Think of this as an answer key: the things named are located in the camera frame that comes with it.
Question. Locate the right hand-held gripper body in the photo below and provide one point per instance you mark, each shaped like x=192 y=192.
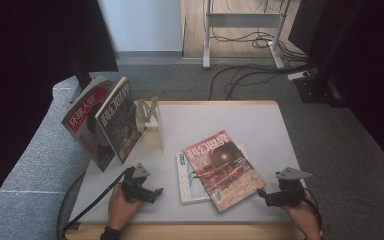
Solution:
x=290 y=193

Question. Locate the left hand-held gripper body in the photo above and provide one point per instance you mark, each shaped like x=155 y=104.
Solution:
x=133 y=188

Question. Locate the white book green title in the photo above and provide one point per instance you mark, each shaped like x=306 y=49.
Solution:
x=188 y=186

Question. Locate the red orange cover magazine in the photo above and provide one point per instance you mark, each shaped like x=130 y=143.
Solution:
x=223 y=170

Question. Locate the beige expandable book rack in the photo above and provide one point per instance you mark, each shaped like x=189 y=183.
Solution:
x=151 y=140

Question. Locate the portrait cover magazine red banner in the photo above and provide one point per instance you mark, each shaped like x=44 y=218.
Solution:
x=83 y=123

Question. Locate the person's left hand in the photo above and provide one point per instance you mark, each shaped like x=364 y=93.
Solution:
x=121 y=213

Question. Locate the person's right hand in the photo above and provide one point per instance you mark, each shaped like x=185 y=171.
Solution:
x=305 y=220

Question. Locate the white power strip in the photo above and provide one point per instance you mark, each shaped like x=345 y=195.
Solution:
x=298 y=75

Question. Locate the black curtain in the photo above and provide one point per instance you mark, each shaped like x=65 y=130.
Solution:
x=380 y=83
x=20 y=66

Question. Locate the black stand with base plate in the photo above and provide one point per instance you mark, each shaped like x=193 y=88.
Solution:
x=80 y=71
x=316 y=90

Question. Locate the white metal desk frame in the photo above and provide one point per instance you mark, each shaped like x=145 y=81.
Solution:
x=243 y=20

